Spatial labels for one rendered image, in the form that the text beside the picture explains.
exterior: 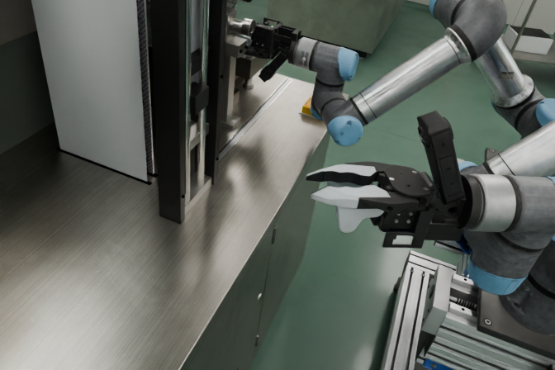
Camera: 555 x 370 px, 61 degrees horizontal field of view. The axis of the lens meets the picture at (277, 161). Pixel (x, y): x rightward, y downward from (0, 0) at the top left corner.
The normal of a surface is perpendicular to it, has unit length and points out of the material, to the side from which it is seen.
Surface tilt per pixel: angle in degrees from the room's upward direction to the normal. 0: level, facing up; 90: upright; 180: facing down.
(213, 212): 0
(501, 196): 36
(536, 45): 90
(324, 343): 0
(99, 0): 90
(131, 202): 0
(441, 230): 82
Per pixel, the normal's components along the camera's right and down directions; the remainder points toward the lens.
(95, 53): -0.37, 0.52
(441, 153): 0.07, 0.52
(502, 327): 0.12, -0.79
